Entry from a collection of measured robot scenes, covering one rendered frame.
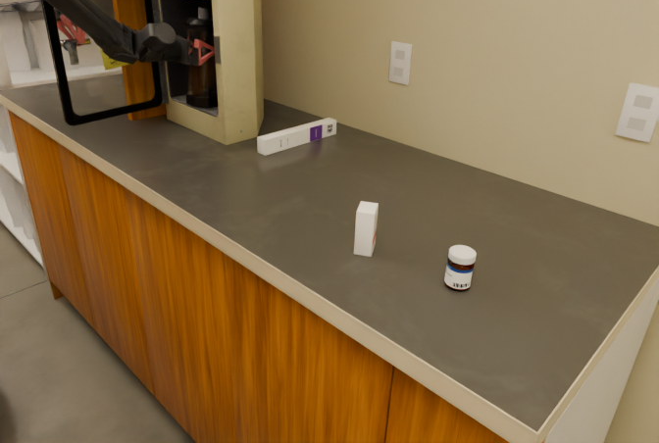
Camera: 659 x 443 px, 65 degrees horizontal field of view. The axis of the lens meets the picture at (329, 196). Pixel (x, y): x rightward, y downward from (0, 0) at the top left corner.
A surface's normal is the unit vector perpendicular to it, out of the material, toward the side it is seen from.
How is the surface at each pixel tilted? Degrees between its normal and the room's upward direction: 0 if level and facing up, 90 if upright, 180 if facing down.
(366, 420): 90
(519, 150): 90
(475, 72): 90
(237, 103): 90
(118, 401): 0
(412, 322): 0
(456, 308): 0
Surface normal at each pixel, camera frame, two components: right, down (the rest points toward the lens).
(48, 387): 0.04, -0.90
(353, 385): -0.70, 0.29
